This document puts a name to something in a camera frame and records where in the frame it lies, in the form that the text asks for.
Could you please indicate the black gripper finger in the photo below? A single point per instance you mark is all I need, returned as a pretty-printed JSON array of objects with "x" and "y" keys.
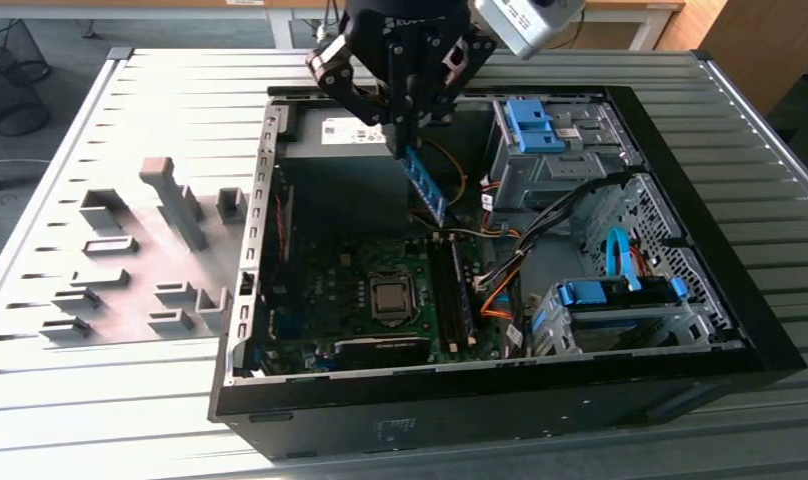
[
  {"x": 347, "y": 97},
  {"x": 431, "y": 80}
]

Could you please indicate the blue RAM stick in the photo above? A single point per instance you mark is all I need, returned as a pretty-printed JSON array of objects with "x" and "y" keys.
[{"x": 427, "y": 187}]

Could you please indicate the black RAM slot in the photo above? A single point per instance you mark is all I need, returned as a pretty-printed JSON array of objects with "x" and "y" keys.
[{"x": 440, "y": 295}]

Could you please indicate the white power supply label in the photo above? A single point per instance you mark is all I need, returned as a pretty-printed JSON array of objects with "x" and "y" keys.
[{"x": 344, "y": 135}]

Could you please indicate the grey power supply unit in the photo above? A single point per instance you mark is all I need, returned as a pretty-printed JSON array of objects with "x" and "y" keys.
[{"x": 337, "y": 150}]

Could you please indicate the blue drive carrier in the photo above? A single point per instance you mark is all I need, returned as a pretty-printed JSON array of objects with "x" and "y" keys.
[{"x": 531, "y": 135}]

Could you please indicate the grey metal drive cage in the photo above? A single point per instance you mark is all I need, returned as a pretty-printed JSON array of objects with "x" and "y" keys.
[{"x": 564, "y": 170}]

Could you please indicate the wooden desk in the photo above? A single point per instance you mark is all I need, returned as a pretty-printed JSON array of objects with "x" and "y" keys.
[{"x": 618, "y": 30}]

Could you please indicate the silver CPU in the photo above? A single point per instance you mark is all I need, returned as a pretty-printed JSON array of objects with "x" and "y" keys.
[{"x": 391, "y": 297}]

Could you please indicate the CPU socket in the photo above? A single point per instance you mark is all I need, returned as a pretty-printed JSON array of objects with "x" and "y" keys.
[{"x": 369, "y": 300}]

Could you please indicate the green motherboard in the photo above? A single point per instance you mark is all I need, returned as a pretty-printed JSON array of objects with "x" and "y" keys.
[{"x": 324, "y": 305}]

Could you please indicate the hard disk in blue carrier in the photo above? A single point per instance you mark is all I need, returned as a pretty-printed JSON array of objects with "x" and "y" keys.
[{"x": 584, "y": 294}]

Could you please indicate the wooden cabinet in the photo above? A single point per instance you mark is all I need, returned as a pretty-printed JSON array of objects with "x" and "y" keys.
[{"x": 764, "y": 45}]

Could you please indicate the black mesh wastebasket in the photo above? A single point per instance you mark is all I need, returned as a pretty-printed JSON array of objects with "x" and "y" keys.
[{"x": 11, "y": 90}]

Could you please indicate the black graphics card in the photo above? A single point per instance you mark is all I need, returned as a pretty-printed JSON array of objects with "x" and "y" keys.
[{"x": 377, "y": 352}]

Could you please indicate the grey parts rack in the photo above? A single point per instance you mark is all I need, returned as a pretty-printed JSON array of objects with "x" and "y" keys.
[{"x": 137, "y": 322}]

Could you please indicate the grey metal disk bay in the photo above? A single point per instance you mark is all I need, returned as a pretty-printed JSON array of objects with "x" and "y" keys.
[{"x": 644, "y": 320}]

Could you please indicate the black PC case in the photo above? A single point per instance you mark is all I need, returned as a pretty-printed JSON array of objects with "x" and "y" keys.
[{"x": 511, "y": 415}]

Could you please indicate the large grey wrist camera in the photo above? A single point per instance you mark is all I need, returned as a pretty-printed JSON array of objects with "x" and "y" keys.
[{"x": 524, "y": 30}]

